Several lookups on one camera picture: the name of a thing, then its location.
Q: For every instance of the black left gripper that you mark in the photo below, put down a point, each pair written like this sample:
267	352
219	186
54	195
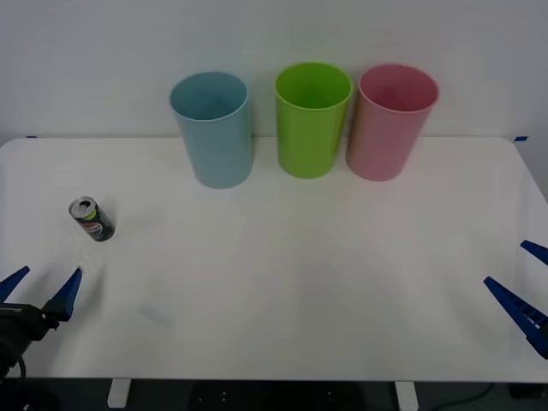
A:
23	321

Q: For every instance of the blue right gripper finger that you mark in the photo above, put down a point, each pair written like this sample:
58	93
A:
538	251
520	310

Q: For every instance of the black drink can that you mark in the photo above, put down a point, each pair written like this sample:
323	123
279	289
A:
97	224

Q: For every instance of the white table leg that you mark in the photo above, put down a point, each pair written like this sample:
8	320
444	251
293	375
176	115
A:
406	394
118	393

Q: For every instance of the pink plastic bin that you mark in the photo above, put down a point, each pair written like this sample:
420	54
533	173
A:
381	141

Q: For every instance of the pale blue plastic bin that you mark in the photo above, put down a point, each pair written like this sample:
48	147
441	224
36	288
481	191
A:
218	150

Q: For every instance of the green plastic bin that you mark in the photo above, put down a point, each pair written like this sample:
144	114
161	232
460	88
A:
308	141

